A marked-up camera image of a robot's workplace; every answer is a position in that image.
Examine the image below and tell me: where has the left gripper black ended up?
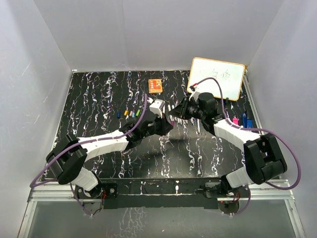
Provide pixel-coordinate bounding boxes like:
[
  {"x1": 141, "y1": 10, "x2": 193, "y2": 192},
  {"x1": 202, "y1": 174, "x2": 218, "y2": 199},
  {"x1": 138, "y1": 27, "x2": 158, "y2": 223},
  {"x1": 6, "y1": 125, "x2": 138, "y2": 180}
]
[{"x1": 141, "y1": 112, "x2": 172, "y2": 139}]

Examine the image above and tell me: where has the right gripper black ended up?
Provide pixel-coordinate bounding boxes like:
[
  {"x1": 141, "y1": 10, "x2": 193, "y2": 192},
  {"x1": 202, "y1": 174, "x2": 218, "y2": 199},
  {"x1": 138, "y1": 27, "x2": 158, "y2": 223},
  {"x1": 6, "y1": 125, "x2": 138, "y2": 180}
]
[{"x1": 169, "y1": 97, "x2": 206, "y2": 120}]

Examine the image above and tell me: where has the dark blue marker pen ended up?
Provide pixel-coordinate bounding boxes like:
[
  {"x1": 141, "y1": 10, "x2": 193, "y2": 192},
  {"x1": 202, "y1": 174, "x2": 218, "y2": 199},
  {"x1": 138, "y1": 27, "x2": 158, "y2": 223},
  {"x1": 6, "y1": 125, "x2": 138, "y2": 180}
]
[{"x1": 197, "y1": 119, "x2": 200, "y2": 134}]

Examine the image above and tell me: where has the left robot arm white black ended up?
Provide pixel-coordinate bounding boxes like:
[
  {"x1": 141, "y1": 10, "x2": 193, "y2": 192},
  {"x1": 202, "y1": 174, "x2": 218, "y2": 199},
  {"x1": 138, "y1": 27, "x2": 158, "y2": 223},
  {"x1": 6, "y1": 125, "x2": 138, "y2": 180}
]
[{"x1": 46, "y1": 116, "x2": 173, "y2": 198}]

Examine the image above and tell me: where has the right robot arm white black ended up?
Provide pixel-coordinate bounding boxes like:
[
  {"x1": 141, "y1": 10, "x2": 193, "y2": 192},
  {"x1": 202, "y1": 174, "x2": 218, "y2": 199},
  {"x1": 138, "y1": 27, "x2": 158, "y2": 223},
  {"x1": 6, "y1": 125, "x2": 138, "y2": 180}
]
[{"x1": 169, "y1": 93, "x2": 287, "y2": 197}]

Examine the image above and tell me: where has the magenta object at edge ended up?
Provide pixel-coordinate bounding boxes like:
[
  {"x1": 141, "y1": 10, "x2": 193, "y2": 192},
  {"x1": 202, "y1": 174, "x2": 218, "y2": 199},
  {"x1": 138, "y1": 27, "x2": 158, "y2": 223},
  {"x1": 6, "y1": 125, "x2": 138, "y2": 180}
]
[{"x1": 232, "y1": 118, "x2": 239, "y2": 125}]

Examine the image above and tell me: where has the blue object at edge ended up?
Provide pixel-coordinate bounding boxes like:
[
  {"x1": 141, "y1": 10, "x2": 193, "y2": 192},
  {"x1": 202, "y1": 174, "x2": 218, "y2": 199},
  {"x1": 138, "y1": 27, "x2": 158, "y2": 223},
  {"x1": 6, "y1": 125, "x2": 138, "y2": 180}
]
[{"x1": 242, "y1": 111, "x2": 253, "y2": 128}]

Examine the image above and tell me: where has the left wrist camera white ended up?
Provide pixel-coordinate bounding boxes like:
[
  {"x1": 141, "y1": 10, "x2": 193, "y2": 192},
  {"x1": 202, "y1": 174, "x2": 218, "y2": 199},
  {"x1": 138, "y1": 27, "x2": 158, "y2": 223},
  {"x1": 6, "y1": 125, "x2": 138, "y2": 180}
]
[{"x1": 149, "y1": 99, "x2": 165, "y2": 118}]

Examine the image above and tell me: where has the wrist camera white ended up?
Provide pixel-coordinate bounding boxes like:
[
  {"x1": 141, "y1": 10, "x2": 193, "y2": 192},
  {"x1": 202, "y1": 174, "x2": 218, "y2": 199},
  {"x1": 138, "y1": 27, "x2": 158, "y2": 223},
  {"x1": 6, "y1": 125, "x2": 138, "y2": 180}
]
[
  {"x1": 149, "y1": 99, "x2": 165, "y2": 118},
  {"x1": 189, "y1": 83, "x2": 200, "y2": 102}
]

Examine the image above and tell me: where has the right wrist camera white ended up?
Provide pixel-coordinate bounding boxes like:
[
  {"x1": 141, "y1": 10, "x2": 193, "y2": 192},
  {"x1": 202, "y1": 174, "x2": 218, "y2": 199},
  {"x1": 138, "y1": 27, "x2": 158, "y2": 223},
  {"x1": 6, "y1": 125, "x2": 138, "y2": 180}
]
[{"x1": 189, "y1": 83, "x2": 200, "y2": 102}]

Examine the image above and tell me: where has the white board orange frame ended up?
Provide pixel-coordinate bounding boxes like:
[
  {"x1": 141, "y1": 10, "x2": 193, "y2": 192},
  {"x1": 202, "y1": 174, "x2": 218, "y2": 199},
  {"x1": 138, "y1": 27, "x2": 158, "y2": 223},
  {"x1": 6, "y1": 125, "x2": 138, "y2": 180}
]
[{"x1": 187, "y1": 57, "x2": 245, "y2": 101}]

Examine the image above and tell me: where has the black base frame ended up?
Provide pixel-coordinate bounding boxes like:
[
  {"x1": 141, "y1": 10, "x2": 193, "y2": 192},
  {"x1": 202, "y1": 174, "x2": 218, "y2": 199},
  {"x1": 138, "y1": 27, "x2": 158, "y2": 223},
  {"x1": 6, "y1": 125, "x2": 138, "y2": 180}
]
[{"x1": 75, "y1": 178, "x2": 248, "y2": 209}]

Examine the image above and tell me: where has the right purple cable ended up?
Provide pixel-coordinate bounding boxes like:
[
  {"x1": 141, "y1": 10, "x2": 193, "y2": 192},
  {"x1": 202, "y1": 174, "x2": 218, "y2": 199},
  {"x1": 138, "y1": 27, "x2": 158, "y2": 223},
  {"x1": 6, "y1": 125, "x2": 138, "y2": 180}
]
[{"x1": 195, "y1": 77, "x2": 302, "y2": 216}]

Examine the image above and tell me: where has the purple cable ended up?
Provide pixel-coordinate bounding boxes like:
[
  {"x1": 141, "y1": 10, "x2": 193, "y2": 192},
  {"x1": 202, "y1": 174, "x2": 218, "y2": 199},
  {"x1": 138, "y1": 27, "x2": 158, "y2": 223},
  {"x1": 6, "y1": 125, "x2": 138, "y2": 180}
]
[
  {"x1": 29, "y1": 93, "x2": 149, "y2": 216},
  {"x1": 195, "y1": 77, "x2": 302, "y2": 216}
]

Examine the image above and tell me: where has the aluminium rail frame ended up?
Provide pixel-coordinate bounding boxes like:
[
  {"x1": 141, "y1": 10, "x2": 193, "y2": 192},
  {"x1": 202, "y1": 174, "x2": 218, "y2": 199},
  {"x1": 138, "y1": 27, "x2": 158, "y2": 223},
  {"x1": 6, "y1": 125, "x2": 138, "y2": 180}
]
[{"x1": 18, "y1": 178, "x2": 305, "y2": 238}]

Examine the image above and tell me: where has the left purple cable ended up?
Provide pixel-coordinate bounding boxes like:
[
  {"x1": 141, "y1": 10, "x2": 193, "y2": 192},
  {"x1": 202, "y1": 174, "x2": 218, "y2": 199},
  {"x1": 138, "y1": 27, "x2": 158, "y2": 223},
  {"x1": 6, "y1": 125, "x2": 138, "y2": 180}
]
[{"x1": 29, "y1": 93, "x2": 149, "y2": 216}]

